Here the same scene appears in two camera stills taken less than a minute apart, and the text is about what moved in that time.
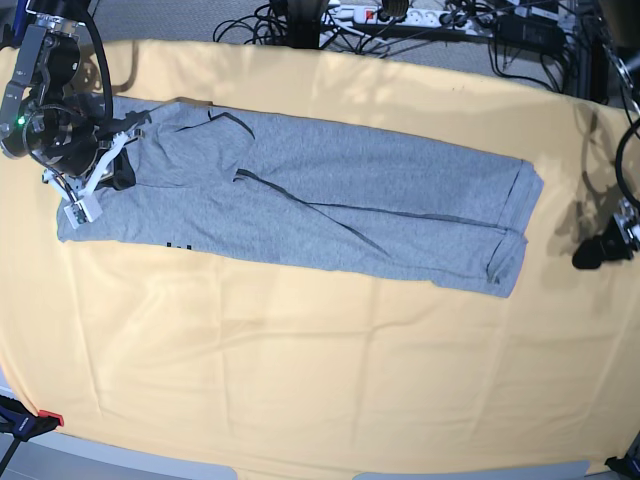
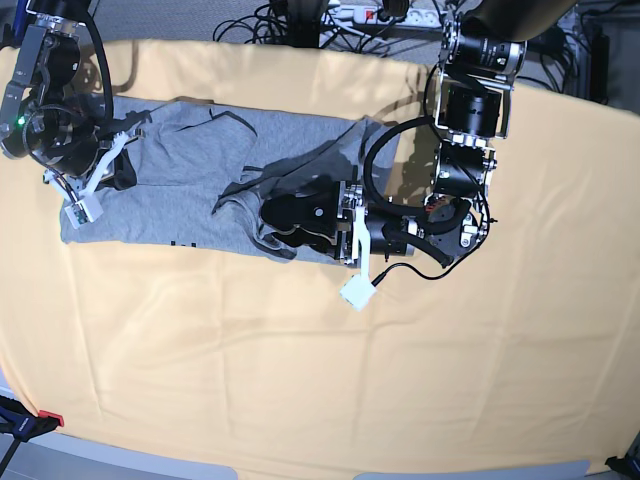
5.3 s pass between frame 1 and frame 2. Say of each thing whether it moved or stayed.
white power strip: stayed
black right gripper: moved
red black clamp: stayed
